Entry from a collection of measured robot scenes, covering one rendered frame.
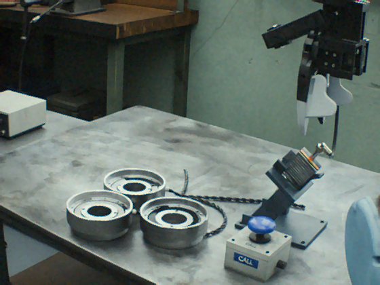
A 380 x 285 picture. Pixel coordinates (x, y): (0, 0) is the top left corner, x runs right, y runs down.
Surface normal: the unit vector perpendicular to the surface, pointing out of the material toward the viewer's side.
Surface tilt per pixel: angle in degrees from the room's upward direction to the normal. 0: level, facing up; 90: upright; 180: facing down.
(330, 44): 90
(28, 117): 90
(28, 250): 0
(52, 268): 0
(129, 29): 90
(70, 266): 0
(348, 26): 90
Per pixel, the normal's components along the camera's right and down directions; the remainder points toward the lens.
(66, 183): 0.05, -0.93
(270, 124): -0.58, 0.26
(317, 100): -0.53, 0.04
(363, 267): -0.99, 0.10
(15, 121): 0.85, 0.23
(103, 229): 0.24, 0.36
